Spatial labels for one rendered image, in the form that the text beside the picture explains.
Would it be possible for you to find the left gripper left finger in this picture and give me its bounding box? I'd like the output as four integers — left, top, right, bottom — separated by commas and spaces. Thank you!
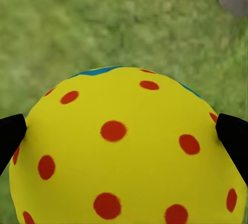
0, 114, 27, 176

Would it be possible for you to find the easter egg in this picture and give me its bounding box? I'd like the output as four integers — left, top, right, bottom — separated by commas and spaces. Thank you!
9, 66, 247, 224

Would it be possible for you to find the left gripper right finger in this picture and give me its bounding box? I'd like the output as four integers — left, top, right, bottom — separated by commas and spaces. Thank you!
216, 113, 248, 186

